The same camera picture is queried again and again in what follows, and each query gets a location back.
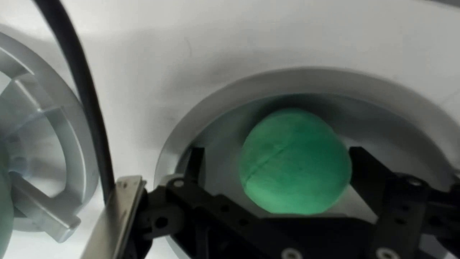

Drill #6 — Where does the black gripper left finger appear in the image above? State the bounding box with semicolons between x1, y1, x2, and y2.
183;147;205;184

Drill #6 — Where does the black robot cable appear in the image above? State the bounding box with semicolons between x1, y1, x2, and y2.
31;0;117;203

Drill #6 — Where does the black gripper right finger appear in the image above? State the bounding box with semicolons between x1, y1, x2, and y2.
349;147;395;212

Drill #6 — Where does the green toy ball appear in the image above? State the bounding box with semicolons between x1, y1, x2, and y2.
238;109;350;215

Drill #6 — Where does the grey toy sink basin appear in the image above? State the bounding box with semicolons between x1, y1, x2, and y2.
155;68;458;223

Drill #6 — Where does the grey toy stove burner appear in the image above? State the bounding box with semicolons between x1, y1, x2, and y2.
0;33;99;242

